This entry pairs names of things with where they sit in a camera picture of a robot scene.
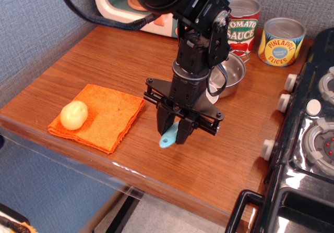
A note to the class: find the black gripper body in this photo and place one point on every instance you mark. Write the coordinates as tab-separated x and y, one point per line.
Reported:
185	95

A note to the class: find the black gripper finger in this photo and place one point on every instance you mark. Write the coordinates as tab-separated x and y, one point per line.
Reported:
185	129
165	119

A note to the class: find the blue handled white spoon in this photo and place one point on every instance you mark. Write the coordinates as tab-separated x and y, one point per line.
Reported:
169	137

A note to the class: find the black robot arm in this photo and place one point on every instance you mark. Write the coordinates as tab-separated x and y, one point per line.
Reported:
202	46

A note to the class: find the orange folded cloth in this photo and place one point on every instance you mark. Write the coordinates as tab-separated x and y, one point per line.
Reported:
110	116

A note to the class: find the stainless steel pot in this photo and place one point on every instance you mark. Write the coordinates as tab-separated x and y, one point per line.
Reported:
235	68

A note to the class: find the white stove knob bottom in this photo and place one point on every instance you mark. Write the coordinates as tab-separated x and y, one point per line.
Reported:
266	149

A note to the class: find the white stove knob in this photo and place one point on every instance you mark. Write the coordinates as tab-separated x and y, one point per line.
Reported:
266	149
283	102
290	82

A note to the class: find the yellow toy potato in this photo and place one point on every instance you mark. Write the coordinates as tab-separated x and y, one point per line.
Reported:
74	115

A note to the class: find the white stove knob middle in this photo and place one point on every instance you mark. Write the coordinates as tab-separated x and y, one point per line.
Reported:
283	102

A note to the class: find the white stove knob top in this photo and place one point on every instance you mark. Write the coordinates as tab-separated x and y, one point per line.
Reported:
290	82

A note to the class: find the tomato sauce can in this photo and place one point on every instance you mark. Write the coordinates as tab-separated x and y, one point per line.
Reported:
242	27

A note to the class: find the pineapple slices can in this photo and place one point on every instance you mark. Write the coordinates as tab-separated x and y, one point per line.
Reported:
281	41

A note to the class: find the toy microwave teal and white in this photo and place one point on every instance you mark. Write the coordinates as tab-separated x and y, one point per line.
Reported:
117	6

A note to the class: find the black toy stove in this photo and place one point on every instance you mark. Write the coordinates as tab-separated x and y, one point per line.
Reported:
298	194

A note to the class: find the orange object bottom left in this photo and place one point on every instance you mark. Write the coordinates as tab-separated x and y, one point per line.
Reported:
17	227

